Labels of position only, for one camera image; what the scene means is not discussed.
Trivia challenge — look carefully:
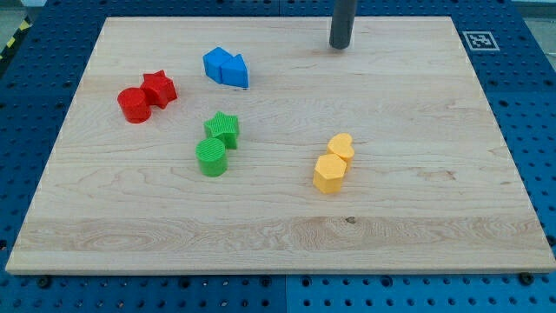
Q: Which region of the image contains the white fiducial marker tag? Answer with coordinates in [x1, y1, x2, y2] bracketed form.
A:
[462, 30, 500, 51]

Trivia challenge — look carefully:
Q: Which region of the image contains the black yellow hazard tape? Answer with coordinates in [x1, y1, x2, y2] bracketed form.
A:
[1, 16, 32, 61]

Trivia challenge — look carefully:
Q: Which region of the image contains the blue cube block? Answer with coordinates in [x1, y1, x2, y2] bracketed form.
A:
[202, 47, 233, 83]

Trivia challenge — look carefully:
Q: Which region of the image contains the dark grey cylindrical pointer rod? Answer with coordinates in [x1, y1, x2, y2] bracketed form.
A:
[329, 0, 357, 50]

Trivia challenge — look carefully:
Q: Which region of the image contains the black bolt front right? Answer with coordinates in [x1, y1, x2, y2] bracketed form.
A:
[519, 272, 535, 286]

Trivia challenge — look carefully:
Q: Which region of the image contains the green cylinder block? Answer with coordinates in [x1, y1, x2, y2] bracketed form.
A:
[195, 138, 228, 176]

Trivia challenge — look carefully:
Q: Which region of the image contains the yellow hexagon block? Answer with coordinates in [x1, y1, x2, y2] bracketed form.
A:
[313, 154, 347, 194]

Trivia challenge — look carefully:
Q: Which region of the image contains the green star block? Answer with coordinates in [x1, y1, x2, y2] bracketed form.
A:
[203, 111, 240, 150]

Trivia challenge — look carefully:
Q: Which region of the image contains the red star block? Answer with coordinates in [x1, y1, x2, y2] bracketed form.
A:
[141, 70, 177, 109]

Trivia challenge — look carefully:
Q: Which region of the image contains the red cylinder block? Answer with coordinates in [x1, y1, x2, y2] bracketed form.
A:
[117, 87, 151, 123]

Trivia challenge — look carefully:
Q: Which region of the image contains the light wooden board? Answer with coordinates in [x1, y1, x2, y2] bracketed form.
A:
[6, 17, 555, 276]

